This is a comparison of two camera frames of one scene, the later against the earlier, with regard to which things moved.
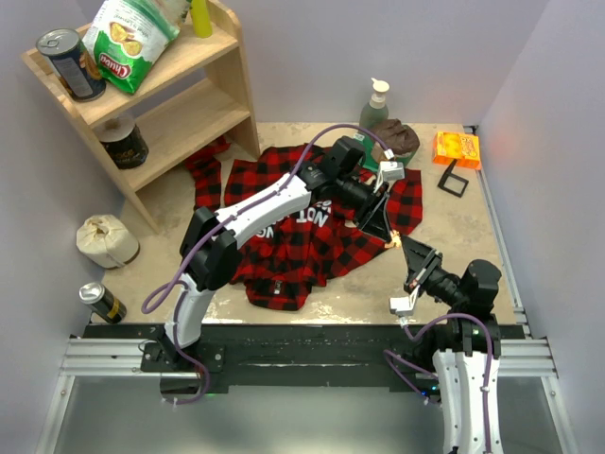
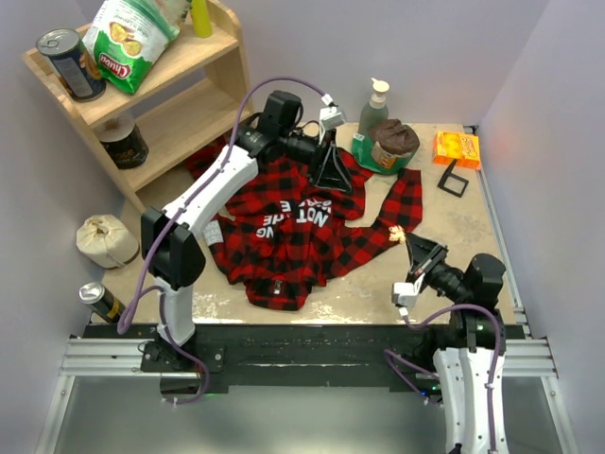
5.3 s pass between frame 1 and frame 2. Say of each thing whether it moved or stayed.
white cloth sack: stayed
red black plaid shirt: stayed
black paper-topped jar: stayed
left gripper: moved
